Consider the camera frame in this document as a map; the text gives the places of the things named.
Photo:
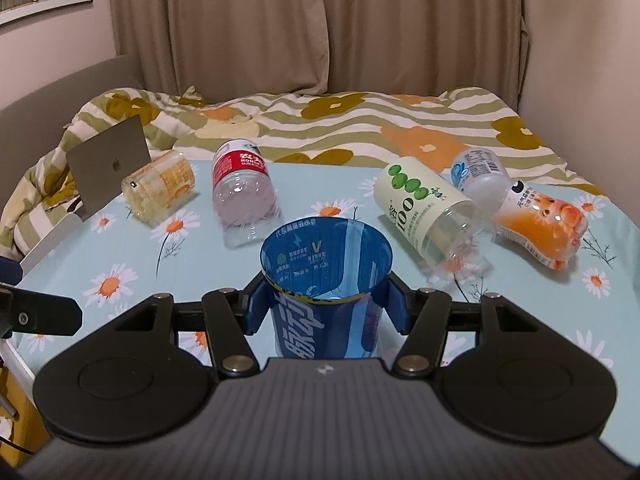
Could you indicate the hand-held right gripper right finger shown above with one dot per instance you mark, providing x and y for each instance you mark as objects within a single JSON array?
[{"x": 400, "y": 305}]

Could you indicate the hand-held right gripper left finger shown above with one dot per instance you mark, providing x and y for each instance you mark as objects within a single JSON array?
[{"x": 256, "y": 305}]

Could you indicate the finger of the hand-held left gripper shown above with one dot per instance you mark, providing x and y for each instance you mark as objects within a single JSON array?
[
  {"x": 45, "y": 316},
  {"x": 10, "y": 271}
]

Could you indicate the blue plastic cup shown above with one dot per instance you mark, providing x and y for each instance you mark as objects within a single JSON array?
[{"x": 320, "y": 265}]

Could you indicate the green dotted white cup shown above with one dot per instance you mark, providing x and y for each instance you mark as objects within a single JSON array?
[{"x": 425, "y": 205}]

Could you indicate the red label clear cup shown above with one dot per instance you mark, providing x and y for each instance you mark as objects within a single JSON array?
[{"x": 242, "y": 180}]

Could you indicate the yellow label clear cup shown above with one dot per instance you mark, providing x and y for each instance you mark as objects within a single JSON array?
[{"x": 160, "y": 185}]

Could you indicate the blue white label cup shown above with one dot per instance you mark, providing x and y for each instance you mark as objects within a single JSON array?
[{"x": 480, "y": 170}]

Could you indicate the orange cartoon label cup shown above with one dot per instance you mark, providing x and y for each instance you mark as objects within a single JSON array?
[{"x": 542, "y": 225}]

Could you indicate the light blue daisy tablecloth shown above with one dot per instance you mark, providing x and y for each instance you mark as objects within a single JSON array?
[{"x": 200, "y": 260}]

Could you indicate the silver laptop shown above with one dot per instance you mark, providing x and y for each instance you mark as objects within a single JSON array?
[{"x": 107, "y": 165}]

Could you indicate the striped floral blanket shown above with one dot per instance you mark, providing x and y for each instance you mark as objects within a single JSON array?
[{"x": 350, "y": 130}]

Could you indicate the grey upholstered headboard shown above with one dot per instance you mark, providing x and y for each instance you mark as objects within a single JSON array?
[{"x": 60, "y": 95}]

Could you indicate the beige curtain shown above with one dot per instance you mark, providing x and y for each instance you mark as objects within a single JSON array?
[{"x": 250, "y": 25}]

